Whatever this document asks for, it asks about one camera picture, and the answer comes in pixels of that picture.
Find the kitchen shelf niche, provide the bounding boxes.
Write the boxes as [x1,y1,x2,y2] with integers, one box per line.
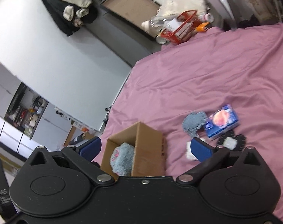
[4,83,48,140]

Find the brown framed board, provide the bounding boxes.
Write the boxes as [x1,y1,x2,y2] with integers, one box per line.
[101,0,160,29]

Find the orange small object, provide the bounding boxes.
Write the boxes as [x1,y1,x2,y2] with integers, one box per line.
[195,22,211,33]

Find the white plastic bag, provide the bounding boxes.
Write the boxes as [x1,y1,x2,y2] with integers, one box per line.
[157,0,207,16]

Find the white cylinder can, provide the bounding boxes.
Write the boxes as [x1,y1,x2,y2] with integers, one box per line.
[203,13,214,23]

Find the black round coaster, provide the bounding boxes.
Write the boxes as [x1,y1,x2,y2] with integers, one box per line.
[217,130,246,151]

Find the grey desk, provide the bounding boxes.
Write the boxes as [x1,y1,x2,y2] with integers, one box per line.
[206,0,247,29]

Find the blue fluffy plush toy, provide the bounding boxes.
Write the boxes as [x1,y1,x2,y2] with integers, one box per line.
[110,143,134,176]

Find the clear plastic bottle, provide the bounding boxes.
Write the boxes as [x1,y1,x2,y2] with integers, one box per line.
[141,15,176,34]

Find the purple bed sheet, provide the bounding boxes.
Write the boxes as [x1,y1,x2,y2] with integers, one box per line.
[100,24,283,221]

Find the black and white hanging clothes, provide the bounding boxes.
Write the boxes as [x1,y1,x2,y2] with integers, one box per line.
[41,0,98,36]

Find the denim heart pillow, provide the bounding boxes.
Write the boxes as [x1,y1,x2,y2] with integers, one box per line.
[182,111,207,138]

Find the blue tissue pack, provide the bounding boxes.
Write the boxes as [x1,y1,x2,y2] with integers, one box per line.
[204,104,239,140]

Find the white tissue packet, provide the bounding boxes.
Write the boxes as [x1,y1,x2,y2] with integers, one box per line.
[186,138,206,162]

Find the cardboard box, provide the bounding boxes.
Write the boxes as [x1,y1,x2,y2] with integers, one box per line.
[100,122,166,179]

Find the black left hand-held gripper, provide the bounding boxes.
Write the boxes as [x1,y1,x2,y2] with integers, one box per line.
[0,160,17,223]

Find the grey door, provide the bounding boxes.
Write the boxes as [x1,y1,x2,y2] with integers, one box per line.
[86,10,161,67]

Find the red plastic basket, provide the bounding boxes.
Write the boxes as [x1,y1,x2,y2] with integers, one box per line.
[160,10,201,45]

